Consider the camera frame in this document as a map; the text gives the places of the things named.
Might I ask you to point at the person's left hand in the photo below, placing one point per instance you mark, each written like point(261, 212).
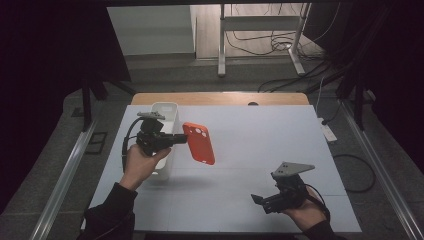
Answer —
point(140, 166)

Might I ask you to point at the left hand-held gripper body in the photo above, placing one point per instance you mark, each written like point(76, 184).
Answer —
point(151, 135)

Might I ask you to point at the aluminium rail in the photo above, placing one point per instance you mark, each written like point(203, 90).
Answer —
point(65, 180)
point(383, 170)

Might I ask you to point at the white power strip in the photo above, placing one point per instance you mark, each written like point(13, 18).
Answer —
point(327, 130)

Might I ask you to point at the person's right hand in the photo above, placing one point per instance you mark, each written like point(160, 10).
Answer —
point(306, 213)

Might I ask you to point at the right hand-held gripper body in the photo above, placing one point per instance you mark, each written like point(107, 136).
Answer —
point(288, 186)

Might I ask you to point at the black metal stand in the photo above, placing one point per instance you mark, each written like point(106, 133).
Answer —
point(88, 100)
point(353, 93)

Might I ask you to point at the wooden table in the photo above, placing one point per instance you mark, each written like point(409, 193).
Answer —
point(216, 98)

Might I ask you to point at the white metal desk frame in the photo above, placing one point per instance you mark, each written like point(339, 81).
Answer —
point(263, 23)

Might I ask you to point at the white table cover sheet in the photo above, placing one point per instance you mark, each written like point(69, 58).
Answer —
point(240, 140)

